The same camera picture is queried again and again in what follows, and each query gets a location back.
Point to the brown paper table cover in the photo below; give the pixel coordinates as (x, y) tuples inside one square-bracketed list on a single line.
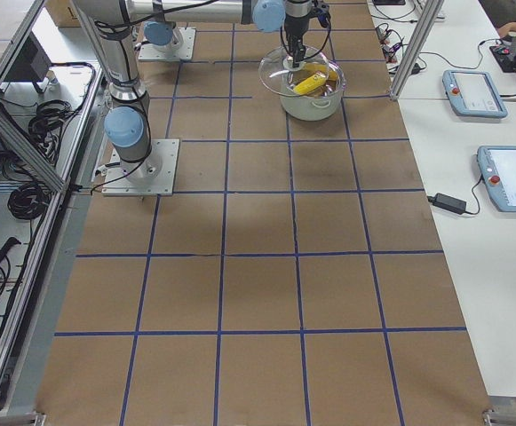
[(294, 277)]

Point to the near blue teach pendant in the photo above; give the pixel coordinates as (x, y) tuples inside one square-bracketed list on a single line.
[(498, 168)]

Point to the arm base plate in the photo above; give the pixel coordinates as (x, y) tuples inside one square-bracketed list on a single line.
[(156, 175), (148, 53)]

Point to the black power adapter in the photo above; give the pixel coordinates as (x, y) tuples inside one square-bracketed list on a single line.
[(448, 203)]

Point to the pale green steel pot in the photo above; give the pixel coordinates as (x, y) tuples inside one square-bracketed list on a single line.
[(320, 103)]

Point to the far blue teach pendant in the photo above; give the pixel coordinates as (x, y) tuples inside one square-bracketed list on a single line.
[(473, 94)]

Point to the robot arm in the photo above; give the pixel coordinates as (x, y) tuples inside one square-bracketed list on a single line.
[(162, 35), (113, 21)]

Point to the yellow corn cob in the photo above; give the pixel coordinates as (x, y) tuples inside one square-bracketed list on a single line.
[(312, 77)]

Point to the aluminium frame post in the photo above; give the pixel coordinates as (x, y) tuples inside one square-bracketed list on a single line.
[(415, 45)]

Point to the blue teach pendant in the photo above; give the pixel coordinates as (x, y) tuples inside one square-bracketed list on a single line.
[(498, 168), (473, 94)]

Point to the glass pot lid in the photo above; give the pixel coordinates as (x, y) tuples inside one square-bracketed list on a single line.
[(282, 74)]

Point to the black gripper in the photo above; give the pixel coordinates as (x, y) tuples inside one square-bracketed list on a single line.
[(294, 26)]

